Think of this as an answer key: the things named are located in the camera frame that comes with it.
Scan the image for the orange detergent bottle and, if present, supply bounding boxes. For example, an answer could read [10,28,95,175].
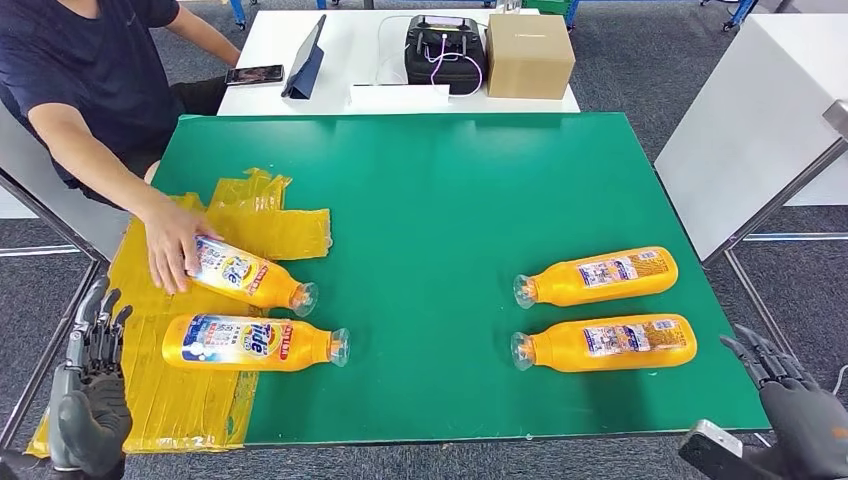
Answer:
[512,246,680,311]
[161,313,351,374]
[188,235,320,319]
[510,313,698,374]

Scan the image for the green table mat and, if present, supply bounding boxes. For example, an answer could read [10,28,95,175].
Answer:
[148,111,773,448]

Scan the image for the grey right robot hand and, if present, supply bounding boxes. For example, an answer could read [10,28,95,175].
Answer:
[720,323,848,480]

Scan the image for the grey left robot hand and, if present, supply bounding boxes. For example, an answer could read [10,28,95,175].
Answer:
[46,276,135,480]

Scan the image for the person's right hand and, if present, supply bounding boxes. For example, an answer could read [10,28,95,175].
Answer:
[142,198,225,297]

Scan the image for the yellow tape patch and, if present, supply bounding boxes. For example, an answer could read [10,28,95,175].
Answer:
[25,167,334,460]

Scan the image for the blue shelf rack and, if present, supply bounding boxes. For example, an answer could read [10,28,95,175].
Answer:
[228,0,760,33]

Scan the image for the white looped cable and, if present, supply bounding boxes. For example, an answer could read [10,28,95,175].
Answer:
[423,33,486,99]

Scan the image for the thin white cable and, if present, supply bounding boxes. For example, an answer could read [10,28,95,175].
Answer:
[374,14,415,86]

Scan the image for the brown cardboard box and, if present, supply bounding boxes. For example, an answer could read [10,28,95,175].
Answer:
[485,11,577,101]

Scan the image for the white desk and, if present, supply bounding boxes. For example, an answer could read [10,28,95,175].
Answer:
[216,7,582,118]

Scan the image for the black carry case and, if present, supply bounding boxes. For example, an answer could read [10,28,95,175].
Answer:
[404,14,488,96]

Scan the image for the black smartphone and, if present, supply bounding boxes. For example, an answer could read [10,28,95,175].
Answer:
[225,64,286,87]

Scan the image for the person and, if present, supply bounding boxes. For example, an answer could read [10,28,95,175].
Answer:
[0,0,243,220]

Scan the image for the flat white box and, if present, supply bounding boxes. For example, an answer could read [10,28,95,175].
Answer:
[347,82,452,115]

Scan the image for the tablet in dark case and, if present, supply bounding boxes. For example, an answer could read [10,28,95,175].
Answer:
[280,14,328,101]

